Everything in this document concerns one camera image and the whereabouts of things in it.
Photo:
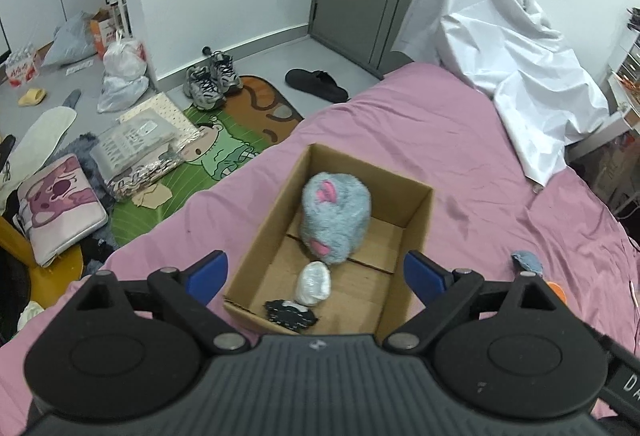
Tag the pink bed sheet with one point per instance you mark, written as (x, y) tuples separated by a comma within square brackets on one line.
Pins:
[(92, 365)]

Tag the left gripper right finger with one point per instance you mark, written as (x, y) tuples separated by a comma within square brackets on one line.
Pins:
[(450, 299)]

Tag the grey sneaker right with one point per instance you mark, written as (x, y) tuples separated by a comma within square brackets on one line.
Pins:
[(223, 72)]

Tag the white insole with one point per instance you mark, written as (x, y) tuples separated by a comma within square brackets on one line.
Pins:
[(38, 144)]

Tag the white wrapped soft roll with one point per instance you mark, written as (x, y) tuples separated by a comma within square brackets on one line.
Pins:
[(313, 284)]

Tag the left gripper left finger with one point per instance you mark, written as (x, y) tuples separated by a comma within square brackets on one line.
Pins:
[(180, 298)]

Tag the white plastic cover sheet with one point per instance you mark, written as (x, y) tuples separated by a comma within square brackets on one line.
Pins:
[(508, 50)]

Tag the blue knitted cloth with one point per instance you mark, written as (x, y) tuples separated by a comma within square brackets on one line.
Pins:
[(527, 261)]

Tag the grey sneaker left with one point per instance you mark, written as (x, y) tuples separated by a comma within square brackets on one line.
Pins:
[(201, 88)]

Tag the grey packaged parcel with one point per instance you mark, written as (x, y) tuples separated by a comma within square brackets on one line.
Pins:
[(125, 144)]

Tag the grey fluffy plush toy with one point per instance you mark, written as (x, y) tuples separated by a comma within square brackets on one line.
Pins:
[(336, 211)]

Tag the cardboard box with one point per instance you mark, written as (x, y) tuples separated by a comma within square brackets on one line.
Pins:
[(368, 291)]

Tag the black frilly fabric piece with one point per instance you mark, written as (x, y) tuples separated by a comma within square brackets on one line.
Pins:
[(290, 315)]

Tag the white plastic bag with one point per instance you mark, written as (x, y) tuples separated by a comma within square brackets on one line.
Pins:
[(124, 80)]

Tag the grey sneaker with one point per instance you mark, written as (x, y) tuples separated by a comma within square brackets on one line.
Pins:
[(201, 88), (223, 72)]

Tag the green cartoon floor mat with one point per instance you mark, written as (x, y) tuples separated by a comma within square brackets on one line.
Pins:
[(251, 121)]

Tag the purple cartoon cushion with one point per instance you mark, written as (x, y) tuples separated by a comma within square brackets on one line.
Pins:
[(57, 207)]

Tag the hamburger plush toy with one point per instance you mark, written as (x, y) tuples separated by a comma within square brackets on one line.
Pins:
[(558, 291)]

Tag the black slipper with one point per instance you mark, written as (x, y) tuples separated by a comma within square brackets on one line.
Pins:
[(317, 83)]

